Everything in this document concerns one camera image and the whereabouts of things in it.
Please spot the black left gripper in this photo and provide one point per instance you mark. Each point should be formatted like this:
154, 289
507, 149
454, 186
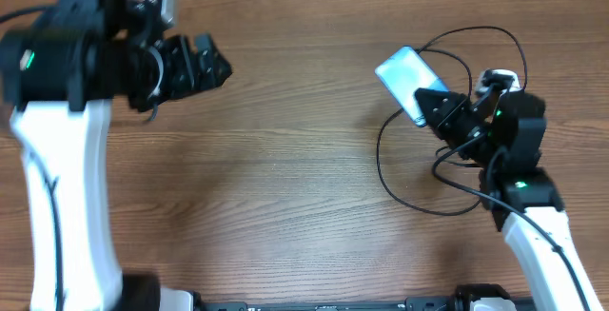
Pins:
178, 48

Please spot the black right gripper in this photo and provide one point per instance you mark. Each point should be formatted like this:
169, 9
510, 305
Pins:
449, 102

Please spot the Galaxy S24+ smartphone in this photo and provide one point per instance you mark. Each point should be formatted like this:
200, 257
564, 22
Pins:
402, 74

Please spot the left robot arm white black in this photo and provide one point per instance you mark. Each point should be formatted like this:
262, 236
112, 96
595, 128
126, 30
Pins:
60, 76

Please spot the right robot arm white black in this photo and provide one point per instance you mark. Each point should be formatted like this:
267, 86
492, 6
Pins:
502, 134

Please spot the white charger plug adapter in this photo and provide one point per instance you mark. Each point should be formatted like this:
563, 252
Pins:
504, 78

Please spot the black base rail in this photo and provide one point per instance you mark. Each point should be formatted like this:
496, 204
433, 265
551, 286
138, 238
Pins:
479, 296

